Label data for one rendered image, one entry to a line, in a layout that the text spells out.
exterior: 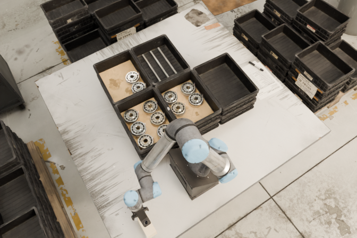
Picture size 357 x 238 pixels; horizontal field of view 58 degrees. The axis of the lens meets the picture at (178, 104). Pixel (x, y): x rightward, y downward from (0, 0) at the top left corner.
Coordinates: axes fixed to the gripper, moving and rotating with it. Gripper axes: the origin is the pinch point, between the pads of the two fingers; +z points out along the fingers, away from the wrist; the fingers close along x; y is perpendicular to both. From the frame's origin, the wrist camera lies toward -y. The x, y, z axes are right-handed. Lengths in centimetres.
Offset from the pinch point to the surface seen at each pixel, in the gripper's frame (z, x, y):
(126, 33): 33, -72, 171
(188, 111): -7, -60, 42
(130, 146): 6, -16, 47
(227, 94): -6, -91, 38
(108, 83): -7, -25, 95
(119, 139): 6, -12, 56
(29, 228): 27, 68, 42
